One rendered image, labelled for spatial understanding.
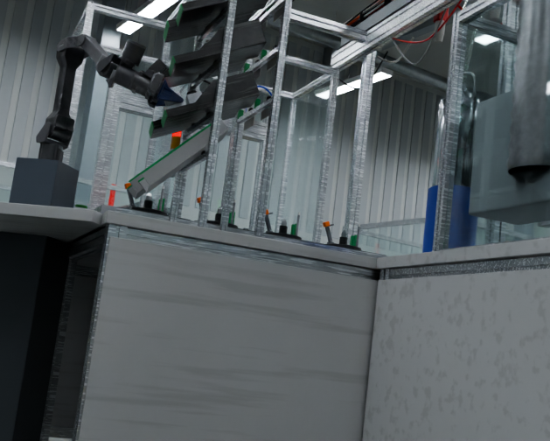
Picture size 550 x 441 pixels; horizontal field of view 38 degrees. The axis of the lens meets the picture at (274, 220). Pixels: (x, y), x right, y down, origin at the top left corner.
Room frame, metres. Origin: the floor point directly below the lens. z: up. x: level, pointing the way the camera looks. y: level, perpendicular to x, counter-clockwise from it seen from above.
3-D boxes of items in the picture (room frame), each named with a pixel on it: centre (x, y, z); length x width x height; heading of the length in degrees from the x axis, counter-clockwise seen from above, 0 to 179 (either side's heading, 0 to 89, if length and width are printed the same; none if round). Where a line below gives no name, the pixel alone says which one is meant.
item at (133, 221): (2.82, 0.02, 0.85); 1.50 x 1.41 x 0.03; 22
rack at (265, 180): (2.37, 0.18, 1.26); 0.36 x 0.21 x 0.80; 22
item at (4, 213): (2.40, 0.66, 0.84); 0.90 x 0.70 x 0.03; 166
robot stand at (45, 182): (2.41, 0.71, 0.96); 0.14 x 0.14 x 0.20; 76
